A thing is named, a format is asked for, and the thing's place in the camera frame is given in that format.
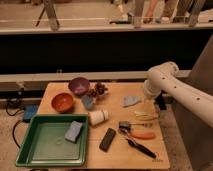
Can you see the orange handled pliers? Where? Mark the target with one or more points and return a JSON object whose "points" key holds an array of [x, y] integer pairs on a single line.
{"points": [[138, 134]]}

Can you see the blue cup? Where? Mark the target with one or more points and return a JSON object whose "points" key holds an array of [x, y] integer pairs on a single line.
{"points": [[88, 102]]}

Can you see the purple grape bunch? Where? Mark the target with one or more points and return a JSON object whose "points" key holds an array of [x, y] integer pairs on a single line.
{"points": [[98, 90]]}

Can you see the black remote control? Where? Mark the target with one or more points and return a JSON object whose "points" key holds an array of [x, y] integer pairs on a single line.
{"points": [[107, 139]]}

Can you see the red bowl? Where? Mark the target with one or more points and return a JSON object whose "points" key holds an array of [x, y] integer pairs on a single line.
{"points": [[62, 102]]}

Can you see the white paper cup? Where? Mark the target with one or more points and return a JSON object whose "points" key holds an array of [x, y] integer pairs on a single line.
{"points": [[98, 117]]}

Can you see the black handled tool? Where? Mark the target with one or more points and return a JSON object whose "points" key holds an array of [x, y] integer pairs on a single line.
{"points": [[141, 148]]}

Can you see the light blue towel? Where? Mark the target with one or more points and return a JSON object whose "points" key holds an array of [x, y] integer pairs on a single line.
{"points": [[130, 101]]}

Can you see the blue sponge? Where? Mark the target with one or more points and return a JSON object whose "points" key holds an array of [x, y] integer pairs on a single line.
{"points": [[74, 131]]}

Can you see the blue box on floor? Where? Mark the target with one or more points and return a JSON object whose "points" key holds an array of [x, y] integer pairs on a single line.
{"points": [[30, 111]]}

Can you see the yellow clip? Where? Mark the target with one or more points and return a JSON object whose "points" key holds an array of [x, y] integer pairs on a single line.
{"points": [[143, 116]]}

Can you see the green plastic tray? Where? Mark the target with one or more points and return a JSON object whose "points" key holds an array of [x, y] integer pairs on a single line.
{"points": [[44, 143]]}

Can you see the purple bowl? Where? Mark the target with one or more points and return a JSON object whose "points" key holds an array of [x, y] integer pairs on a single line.
{"points": [[79, 86]]}

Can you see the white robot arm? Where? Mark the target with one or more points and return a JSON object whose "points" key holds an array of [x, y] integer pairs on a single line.
{"points": [[163, 78]]}

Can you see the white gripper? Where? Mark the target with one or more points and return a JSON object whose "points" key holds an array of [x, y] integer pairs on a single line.
{"points": [[149, 107]]}

